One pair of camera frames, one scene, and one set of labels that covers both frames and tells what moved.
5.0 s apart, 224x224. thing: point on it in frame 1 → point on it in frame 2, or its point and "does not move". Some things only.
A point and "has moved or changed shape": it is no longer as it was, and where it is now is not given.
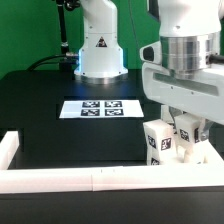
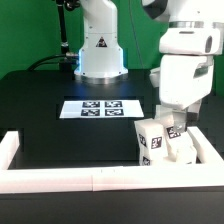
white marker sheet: x=101 y=109 does not move
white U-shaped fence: x=210 y=173 does not move
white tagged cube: x=187 y=132 has moved or changed shape
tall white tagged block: x=159 y=141 has moved or changed shape
